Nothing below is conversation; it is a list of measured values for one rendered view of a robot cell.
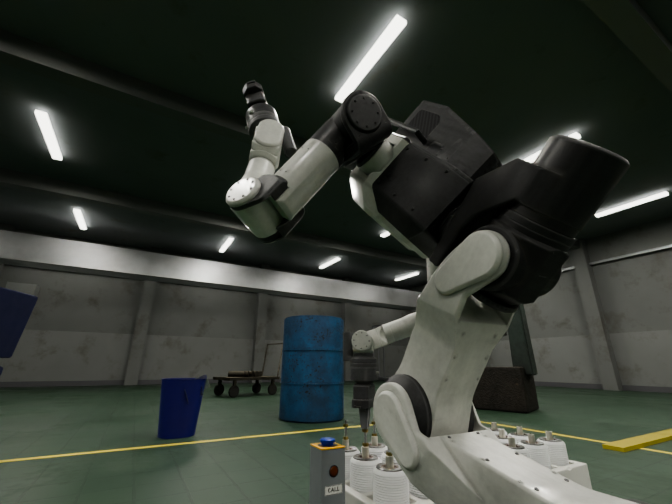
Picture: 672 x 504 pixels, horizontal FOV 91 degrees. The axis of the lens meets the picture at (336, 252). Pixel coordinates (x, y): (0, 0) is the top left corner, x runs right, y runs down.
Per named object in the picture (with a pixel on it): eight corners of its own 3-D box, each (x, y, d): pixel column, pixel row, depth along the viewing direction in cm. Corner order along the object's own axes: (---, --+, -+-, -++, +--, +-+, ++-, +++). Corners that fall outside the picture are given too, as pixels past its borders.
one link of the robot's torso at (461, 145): (562, 207, 73) (460, 161, 101) (505, 94, 53) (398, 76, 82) (463, 301, 79) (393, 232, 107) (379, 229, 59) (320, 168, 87)
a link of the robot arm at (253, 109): (231, 86, 91) (237, 111, 85) (265, 76, 91) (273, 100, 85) (247, 124, 102) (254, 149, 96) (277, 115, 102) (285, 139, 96)
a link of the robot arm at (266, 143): (258, 144, 90) (246, 176, 82) (261, 115, 83) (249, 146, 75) (281, 151, 91) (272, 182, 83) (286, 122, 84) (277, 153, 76)
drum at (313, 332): (323, 412, 384) (324, 323, 418) (357, 420, 330) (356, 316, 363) (267, 416, 350) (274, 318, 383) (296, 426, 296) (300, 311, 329)
